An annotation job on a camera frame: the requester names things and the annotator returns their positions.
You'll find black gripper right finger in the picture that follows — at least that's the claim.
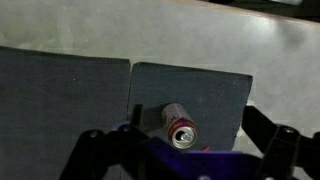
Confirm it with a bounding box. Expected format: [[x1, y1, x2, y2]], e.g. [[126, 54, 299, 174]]
[[241, 106, 320, 180]]

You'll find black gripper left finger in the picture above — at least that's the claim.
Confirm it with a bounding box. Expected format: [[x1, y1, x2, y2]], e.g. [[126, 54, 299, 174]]
[[59, 104, 148, 180]]

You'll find orange red straw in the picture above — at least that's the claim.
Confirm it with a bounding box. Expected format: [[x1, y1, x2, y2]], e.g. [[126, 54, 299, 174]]
[[202, 146, 211, 151]]

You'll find dark blue mat, can side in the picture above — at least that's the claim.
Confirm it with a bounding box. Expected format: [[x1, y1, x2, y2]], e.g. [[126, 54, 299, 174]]
[[128, 62, 252, 150]]

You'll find red and silver soda can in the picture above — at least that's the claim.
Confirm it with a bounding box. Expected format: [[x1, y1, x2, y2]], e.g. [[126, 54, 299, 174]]
[[162, 103, 197, 149]]

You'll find dark blue mat, far side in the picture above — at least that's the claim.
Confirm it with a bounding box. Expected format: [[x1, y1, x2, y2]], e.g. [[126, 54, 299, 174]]
[[0, 47, 130, 180]]

